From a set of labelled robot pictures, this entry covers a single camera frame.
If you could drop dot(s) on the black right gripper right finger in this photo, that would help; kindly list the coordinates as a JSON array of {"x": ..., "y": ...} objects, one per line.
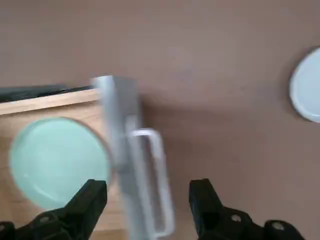
[{"x": 207, "y": 200}]

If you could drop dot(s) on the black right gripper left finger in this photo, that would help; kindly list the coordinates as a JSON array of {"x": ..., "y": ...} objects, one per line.
[{"x": 82, "y": 205}]

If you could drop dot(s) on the mint green plate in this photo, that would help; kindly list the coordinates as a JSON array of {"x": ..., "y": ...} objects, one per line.
[{"x": 57, "y": 160}]

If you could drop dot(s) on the light gray plate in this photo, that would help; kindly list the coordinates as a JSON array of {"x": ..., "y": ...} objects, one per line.
[{"x": 308, "y": 87}]

